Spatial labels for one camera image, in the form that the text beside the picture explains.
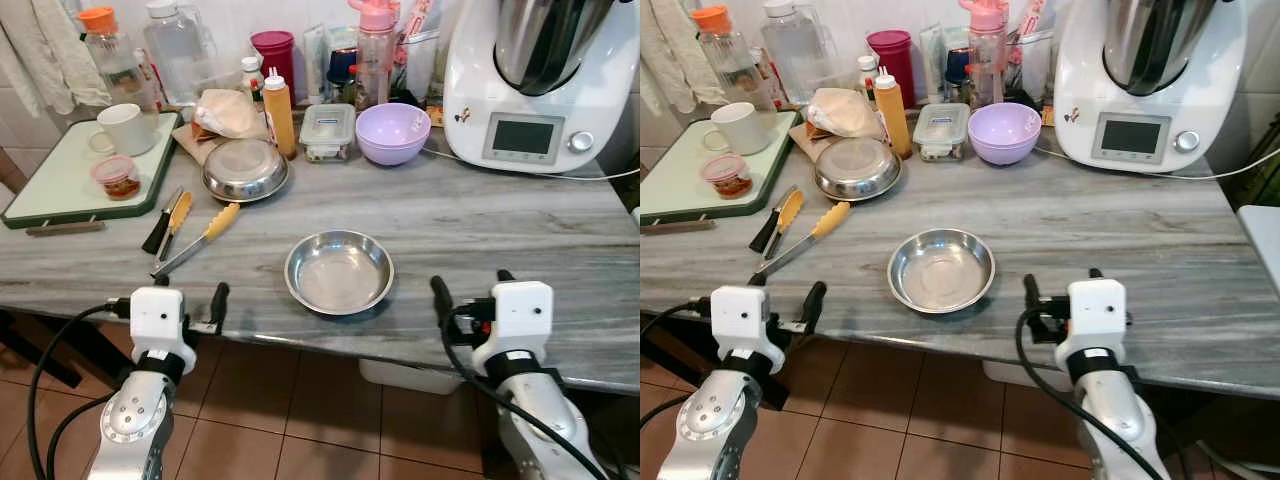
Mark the steel tongs yellow grip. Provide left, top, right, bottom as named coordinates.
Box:
left=750, top=201, right=852, bottom=284
left=150, top=202, right=242, bottom=280

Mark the dark blue jar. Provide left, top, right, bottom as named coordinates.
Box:
left=943, top=45, right=969, bottom=101
left=328, top=45, right=359, bottom=101

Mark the clear plastic water jug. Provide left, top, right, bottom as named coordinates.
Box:
left=143, top=0, right=216, bottom=106
left=760, top=0, right=836, bottom=106

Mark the small plastic red sauce cup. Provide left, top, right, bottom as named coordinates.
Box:
left=701, top=153, right=753, bottom=199
left=91, top=155, right=142, bottom=201

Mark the maroon plastic cup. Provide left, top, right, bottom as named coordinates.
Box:
left=866, top=29, right=915, bottom=106
left=250, top=30, right=297, bottom=96

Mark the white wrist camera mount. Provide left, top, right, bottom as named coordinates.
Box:
left=712, top=286, right=786, bottom=374
left=130, top=287, right=198, bottom=376
left=1057, top=279, right=1129, bottom=366
left=470, top=281, right=554, bottom=379

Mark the clear bottle orange cap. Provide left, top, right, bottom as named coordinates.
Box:
left=77, top=6, right=161, bottom=116
left=690, top=5, right=776, bottom=113

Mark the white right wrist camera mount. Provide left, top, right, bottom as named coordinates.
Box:
left=1057, top=279, right=1129, bottom=366
left=470, top=281, right=554, bottom=379

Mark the white ceramic mug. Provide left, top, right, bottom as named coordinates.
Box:
left=88, top=103, right=161, bottom=158
left=702, top=102, right=772, bottom=157

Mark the pink lidded water bottle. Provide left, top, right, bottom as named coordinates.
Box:
left=347, top=0, right=399, bottom=109
left=958, top=0, right=1009, bottom=109

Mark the white flat panel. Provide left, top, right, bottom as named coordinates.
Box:
left=1238, top=205, right=1280, bottom=293

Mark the clear lidded food container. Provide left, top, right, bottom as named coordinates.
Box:
left=912, top=103, right=970, bottom=163
left=299, top=104, right=357, bottom=164

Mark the orange squeeze bottle white cap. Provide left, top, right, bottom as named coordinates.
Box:
left=262, top=70, right=299, bottom=161
left=873, top=67, right=913, bottom=159

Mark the white plastic bin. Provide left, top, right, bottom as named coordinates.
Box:
left=983, top=360, right=1066, bottom=393

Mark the black handled knife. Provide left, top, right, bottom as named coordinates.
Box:
left=141, top=187, right=184, bottom=255
left=749, top=186, right=796, bottom=254

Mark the clear plastic tub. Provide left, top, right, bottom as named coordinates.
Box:
left=1018, top=30, right=1056, bottom=101
left=405, top=30, right=443, bottom=101

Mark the red and white packet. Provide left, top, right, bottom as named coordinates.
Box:
left=1012, top=0, right=1051, bottom=56
left=402, top=0, right=441, bottom=61

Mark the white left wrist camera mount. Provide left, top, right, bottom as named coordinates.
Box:
left=130, top=287, right=198, bottom=376
left=712, top=286, right=786, bottom=374

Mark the brown paper sheet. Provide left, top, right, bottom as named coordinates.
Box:
left=788, top=120, right=846, bottom=163
left=172, top=118, right=236, bottom=167

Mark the green rimmed cutting board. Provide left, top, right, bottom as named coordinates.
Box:
left=0, top=110, right=183, bottom=231
left=640, top=110, right=798, bottom=226

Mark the stainless steel bowl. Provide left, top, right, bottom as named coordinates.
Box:
left=202, top=138, right=290, bottom=204
left=284, top=229, right=395, bottom=317
left=887, top=228, right=997, bottom=315
left=813, top=137, right=902, bottom=202

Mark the purple plastic bowl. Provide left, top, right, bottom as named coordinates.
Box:
left=355, top=103, right=433, bottom=167
left=967, top=102, right=1043, bottom=166

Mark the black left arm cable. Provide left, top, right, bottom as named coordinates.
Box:
left=26, top=303, right=131, bottom=480
left=640, top=300, right=716, bottom=341

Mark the white upright packet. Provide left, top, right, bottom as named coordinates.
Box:
left=918, top=22, right=946, bottom=104
left=300, top=22, right=331, bottom=106

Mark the beige hanging towel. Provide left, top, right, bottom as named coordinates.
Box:
left=0, top=0, right=111, bottom=116
left=640, top=0, right=723, bottom=114

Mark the white kitchen food processor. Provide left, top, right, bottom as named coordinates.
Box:
left=443, top=0, right=641, bottom=176
left=1053, top=0, right=1249, bottom=174

